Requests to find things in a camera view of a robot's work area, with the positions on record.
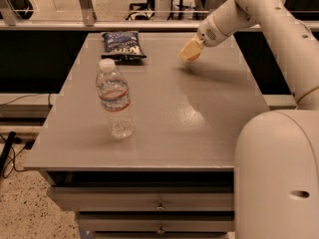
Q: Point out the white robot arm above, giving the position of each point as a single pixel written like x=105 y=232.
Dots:
x=276 y=162

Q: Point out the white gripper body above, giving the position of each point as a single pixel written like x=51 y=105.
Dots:
x=208 y=34

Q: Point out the clear plastic water bottle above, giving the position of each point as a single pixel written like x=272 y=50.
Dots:
x=114 y=94

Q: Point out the metal railing with glass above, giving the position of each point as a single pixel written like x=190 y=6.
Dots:
x=103 y=15

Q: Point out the grey drawer cabinet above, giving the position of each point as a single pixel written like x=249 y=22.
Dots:
x=162 y=167

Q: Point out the lower grey drawer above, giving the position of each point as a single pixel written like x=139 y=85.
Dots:
x=158 y=223

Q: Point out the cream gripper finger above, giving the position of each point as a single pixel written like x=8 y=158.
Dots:
x=192 y=47

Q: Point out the grey drawer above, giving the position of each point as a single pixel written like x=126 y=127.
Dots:
x=86 y=199
x=158 y=223

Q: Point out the blue chip bag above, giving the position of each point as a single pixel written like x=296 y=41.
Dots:
x=122 y=46

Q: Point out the orange fruit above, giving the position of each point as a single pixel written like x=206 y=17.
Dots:
x=193 y=58

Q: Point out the upper grey drawer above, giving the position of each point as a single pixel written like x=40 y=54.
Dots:
x=86 y=199

